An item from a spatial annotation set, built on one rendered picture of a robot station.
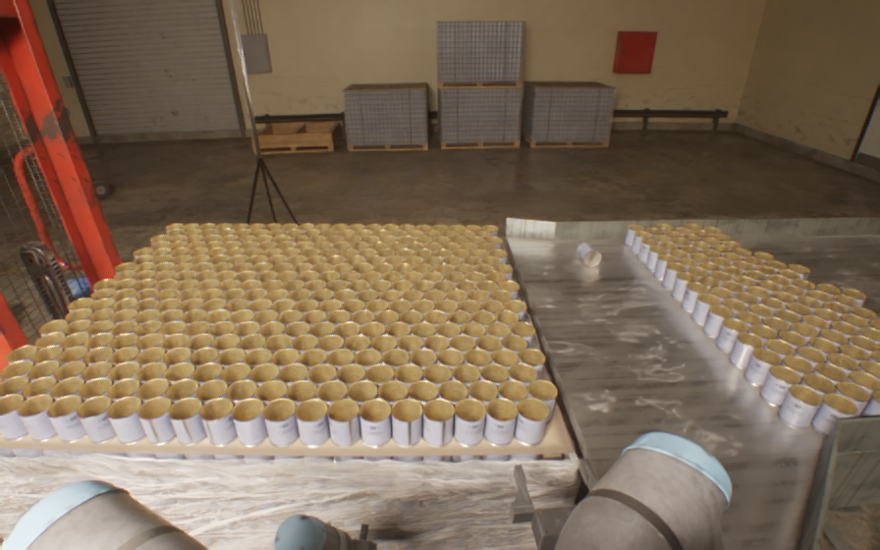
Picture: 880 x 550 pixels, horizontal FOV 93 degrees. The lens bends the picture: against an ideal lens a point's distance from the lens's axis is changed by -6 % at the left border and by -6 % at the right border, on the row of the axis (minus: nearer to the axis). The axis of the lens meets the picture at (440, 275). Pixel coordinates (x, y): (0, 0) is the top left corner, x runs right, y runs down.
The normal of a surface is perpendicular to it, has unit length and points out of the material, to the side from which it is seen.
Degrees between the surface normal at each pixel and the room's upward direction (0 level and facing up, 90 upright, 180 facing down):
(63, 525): 3
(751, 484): 0
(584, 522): 45
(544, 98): 88
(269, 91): 90
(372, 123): 90
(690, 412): 0
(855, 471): 90
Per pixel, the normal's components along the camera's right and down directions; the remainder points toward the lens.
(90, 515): 0.10, -0.96
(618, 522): -0.29, -0.81
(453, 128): 0.03, 0.51
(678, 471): 0.08, -0.82
